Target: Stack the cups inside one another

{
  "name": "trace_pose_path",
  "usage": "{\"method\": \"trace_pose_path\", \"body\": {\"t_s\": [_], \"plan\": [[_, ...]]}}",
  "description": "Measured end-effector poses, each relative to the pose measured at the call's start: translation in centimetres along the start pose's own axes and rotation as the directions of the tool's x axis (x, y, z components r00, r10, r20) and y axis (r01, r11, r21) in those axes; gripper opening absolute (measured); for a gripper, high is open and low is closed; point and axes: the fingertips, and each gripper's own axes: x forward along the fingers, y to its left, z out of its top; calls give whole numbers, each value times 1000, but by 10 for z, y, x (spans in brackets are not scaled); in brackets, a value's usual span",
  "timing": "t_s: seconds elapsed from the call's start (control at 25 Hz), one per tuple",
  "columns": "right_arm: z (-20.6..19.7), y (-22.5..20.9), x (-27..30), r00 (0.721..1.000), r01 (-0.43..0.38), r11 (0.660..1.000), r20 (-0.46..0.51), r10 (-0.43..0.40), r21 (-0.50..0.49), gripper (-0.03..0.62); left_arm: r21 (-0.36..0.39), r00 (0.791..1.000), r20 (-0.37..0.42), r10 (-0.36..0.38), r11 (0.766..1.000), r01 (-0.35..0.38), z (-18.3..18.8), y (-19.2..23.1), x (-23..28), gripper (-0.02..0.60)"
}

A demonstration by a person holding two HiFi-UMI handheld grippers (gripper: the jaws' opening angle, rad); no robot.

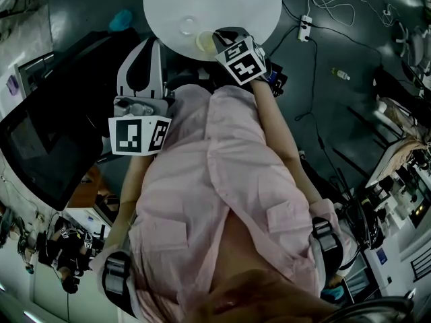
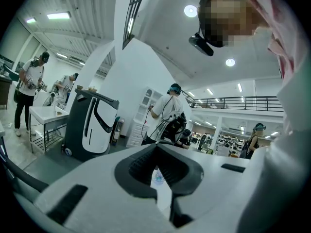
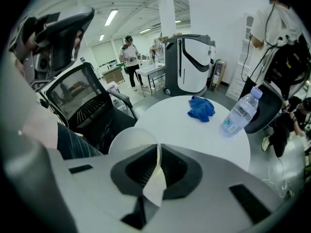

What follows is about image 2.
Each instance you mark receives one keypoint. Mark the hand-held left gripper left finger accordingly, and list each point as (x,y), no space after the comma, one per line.
(97,190)

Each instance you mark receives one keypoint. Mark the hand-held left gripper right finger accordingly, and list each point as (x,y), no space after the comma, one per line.
(218,186)

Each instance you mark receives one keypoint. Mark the clear water bottle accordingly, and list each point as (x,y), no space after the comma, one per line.
(159,178)

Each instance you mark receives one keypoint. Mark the grey floor box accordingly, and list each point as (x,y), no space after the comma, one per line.
(117,132)

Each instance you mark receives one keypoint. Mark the black white service robot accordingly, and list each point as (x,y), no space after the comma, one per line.
(74,130)

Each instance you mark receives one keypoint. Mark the black backpack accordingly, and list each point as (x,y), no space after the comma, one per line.
(176,127)

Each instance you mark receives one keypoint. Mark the white display cabinet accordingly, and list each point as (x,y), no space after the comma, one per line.
(141,120)

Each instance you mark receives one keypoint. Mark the black metal railing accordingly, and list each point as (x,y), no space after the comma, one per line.
(243,98)
(124,33)

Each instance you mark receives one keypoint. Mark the white sink stand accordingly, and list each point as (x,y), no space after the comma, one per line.
(41,113)

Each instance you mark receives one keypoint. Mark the round ceiling lamp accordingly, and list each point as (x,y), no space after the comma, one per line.
(190,11)
(230,62)

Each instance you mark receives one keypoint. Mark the dark wooden counter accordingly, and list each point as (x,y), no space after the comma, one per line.
(5,91)

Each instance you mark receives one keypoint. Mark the person's head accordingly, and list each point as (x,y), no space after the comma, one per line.
(228,18)

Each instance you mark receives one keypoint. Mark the long strip light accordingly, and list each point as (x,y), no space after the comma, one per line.
(130,25)

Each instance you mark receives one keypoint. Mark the pink shirt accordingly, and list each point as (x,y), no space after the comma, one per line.
(279,21)

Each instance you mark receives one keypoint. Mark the rectangular ceiling light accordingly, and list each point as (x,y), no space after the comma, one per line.
(59,15)
(31,20)

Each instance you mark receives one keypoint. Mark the black head-worn camera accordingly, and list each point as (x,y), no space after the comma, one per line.
(201,45)

